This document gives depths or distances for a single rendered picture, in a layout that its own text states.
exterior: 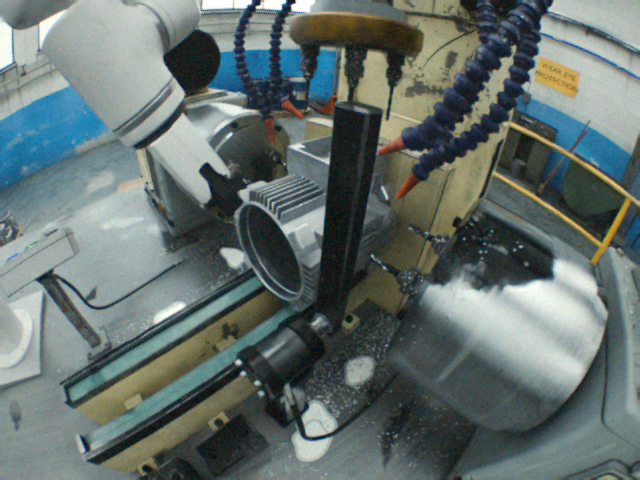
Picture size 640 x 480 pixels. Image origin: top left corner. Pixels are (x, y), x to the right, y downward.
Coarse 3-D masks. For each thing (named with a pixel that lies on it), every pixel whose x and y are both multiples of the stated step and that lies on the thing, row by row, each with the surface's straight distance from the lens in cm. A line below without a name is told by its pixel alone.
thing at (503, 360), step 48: (432, 240) 40; (480, 240) 27; (528, 240) 29; (432, 288) 25; (480, 288) 25; (528, 288) 26; (576, 288) 29; (432, 336) 26; (480, 336) 26; (528, 336) 26; (576, 336) 28; (432, 384) 31; (480, 384) 28; (528, 384) 28; (576, 384) 31
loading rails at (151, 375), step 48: (240, 288) 49; (144, 336) 47; (192, 336) 47; (240, 336) 55; (96, 384) 49; (144, 384) 52; (192, 384) 41; (240, 384) 45; (96, 432) 47; (144, 432) 43; (192, 432) 51
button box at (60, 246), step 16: (48, 240) 52; (64, 240) 51; (16, 256) 57; (32, 256) 53; (48, 256) 52; (64, 256) 52; (0, 272) 56; (16, 272) 55; (32, 272) 54; (16, 288) 56
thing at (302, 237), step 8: (240, 192) 40; (248, 192) 41; (376, 192) 45; (384, 192) 44; (392, 192) 45; (248, 200) 40; (384, 200) 44; (296, 232) 32; (304, 232) 32; (296, 240) 32; (304, 240) 32; (312, 240) 33; (296, 248) 33; (304, 248) 32; (248, 264) 48; (296, 304) 41; (304, 304) 41
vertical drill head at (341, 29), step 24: (336, 0) 36; (360, 0) 35; (384, 0) 38; (312, 24) 34; (336, 24) 32; (360, 24) 32; (384, 24) 33; (408, 24) 35; (312, 48) 38; (360, 48) 33; (384, 48) 33; (408, 48) 35; (312, 72) 39; (360, 72) 34
